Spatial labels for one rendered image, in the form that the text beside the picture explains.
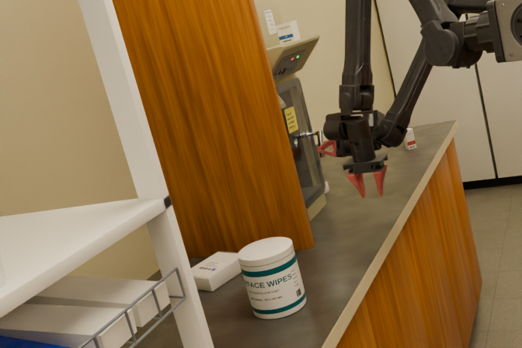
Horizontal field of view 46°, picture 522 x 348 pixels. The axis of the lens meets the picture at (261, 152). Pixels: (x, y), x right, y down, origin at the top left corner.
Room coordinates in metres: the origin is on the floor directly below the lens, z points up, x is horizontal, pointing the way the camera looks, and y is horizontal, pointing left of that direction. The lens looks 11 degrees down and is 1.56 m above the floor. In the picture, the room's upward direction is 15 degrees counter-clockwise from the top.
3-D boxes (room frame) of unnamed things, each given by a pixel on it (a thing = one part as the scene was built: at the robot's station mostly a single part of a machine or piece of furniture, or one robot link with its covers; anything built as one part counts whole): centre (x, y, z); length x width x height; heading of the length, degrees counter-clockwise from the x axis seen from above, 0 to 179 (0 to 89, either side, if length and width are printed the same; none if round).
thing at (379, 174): (1.51, -0.26, 1.14); 0.07 x 0.07 x 0.09; 62
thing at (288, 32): (1.94, -0.17, 1.54); 0.05 x 0.05 x 0.06; 62
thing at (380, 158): (1.51, -0.25, 1.21); 0.10 x 0.07 x 0.07; 62
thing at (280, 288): (1.36, 0.05, 1.01); 0.13 x 0.13 x 0.15
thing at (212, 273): (1.65, 0.21, 0.96); 0.16 x 0.12 x 0.04; 137
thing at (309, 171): (1.92, -0.11, 1.19); 0.30 x 0.01 x 0.40; 152
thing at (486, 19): (1.23, -0.50, 1.45); 0.09 x 0.08 x 0.12; 126
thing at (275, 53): (1.90, -0.15, 1.46); 0.32 x 0.12 x 0.10; 152
